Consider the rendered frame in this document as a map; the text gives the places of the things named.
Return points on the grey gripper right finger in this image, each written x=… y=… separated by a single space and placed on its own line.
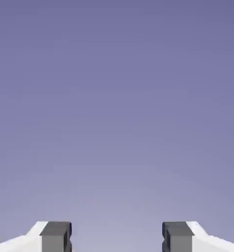
x=180 y=238

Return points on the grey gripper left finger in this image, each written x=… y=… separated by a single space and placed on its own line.
x=53 y=238

